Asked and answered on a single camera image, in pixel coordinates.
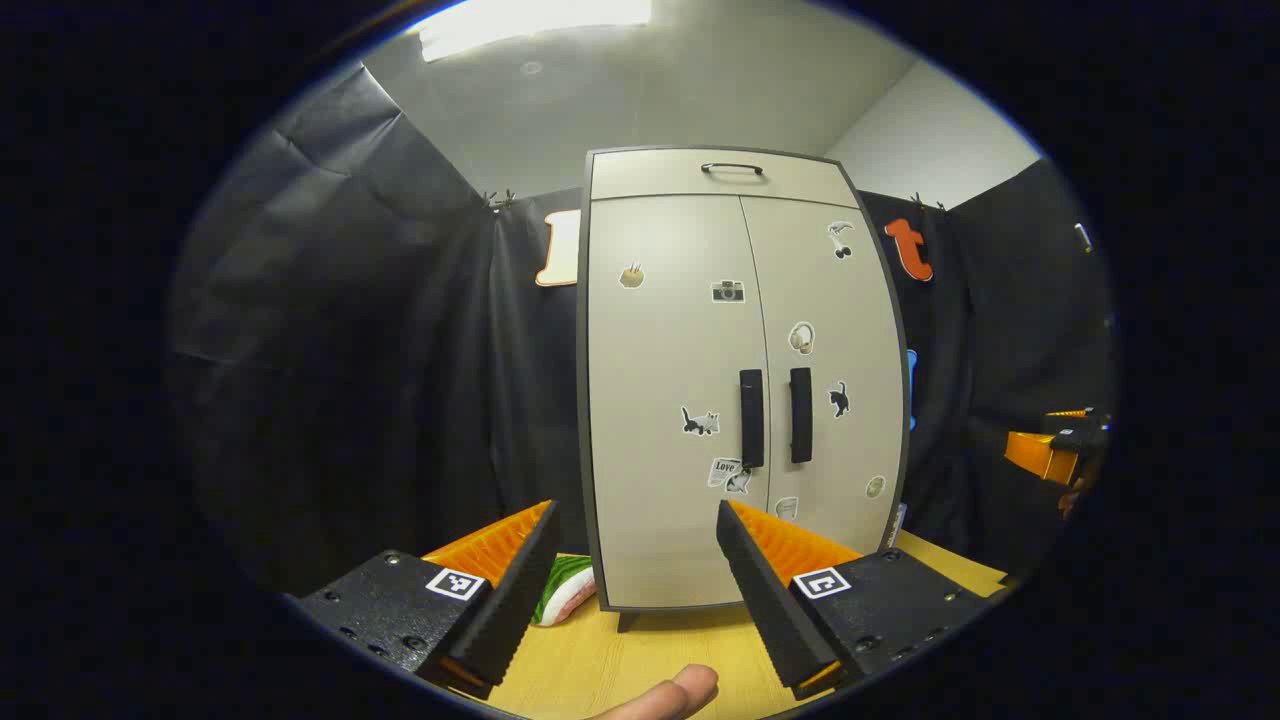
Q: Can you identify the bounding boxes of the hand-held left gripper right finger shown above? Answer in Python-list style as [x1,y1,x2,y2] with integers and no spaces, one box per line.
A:
[715,500,1001,701]

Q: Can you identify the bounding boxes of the ceiling light panel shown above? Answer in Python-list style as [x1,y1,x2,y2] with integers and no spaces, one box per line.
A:
[415,0,653,63]

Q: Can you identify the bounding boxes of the cabinet door with headphones sticker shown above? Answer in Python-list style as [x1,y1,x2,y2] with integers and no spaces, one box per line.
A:
[740,193,907,556]

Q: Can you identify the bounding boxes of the green pink white plush item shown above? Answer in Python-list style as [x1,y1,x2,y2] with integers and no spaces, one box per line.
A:
[530,555,598,628]

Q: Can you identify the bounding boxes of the black backdrop cloth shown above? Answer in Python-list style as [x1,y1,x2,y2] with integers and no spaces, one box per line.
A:
[165,65,1116,601]

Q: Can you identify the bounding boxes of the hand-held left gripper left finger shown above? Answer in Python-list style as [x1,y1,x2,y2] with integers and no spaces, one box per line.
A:
[298,500,563,701]

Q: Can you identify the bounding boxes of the grey double-door shoe cabinet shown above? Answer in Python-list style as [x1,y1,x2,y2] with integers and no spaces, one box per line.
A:
[576,146,913,633]

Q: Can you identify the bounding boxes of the cabinet door with camera sticker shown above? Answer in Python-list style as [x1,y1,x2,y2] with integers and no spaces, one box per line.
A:
[588,195,773,609]

